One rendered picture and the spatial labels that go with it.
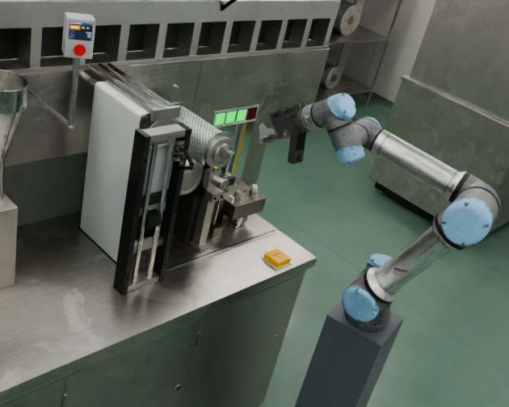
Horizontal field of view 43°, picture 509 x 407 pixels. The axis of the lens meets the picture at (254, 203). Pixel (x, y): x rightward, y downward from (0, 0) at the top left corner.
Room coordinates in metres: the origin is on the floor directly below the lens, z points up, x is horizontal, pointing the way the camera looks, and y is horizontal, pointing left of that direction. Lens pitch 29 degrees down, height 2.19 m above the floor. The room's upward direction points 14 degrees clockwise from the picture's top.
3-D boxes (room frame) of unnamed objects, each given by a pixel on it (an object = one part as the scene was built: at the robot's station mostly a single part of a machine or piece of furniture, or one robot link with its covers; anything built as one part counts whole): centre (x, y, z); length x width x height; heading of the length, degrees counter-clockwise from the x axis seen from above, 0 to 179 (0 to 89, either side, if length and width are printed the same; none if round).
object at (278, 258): (1.95, -0.13, 0.91); 0.07 x 0.07 x 0.02; 51
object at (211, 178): (1.92, 0.15, 1.05); 0.06 x 0.05 x 0.31; 51
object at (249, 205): (2.21, 0.17, 1.00); 0.40 x 0.16 x 0.06; 51
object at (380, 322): (1.76, -0.45, 0.95); 0.15 x 0.15 x 0.10
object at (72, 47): (1.56, 0.52, 1.66); 0.07 x 0.07 x 0.10; 28
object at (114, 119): (1.81, 0.49, 1.17); 0.34 x 0.05 x 0.54; 51
